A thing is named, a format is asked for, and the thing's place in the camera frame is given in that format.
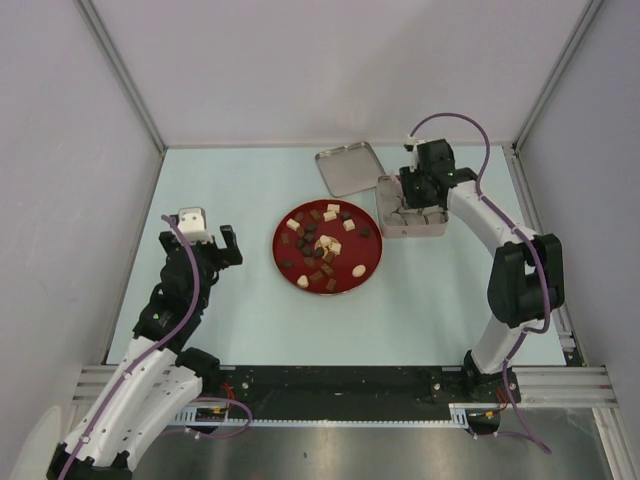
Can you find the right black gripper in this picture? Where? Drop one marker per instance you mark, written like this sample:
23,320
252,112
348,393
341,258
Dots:
406,180

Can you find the metal tin box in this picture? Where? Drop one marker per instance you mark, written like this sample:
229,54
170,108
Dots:
397,220

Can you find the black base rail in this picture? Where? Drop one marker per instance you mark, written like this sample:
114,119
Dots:
358,394

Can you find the metal tin lid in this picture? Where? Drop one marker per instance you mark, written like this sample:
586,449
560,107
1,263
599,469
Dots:
349,169

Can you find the white chocolate cube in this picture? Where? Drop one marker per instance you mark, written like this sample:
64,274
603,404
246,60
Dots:
349,225

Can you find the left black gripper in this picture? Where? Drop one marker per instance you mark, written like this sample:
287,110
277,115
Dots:
224,256

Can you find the white rectangular chocolate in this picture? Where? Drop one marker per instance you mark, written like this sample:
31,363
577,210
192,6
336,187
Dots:
329,216

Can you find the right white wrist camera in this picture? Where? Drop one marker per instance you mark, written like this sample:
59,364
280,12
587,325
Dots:
412,145

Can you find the white heart chocolate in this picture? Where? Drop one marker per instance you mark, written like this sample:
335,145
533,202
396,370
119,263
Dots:
302,281

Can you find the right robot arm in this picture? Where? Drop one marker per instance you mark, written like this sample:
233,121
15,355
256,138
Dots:
526,282

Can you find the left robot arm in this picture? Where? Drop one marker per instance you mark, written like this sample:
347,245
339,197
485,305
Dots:
159,374

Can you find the white oval chocolate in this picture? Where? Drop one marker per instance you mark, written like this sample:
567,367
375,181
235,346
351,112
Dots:
358,271

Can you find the red round plate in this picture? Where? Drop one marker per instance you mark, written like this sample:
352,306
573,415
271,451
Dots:
324,251

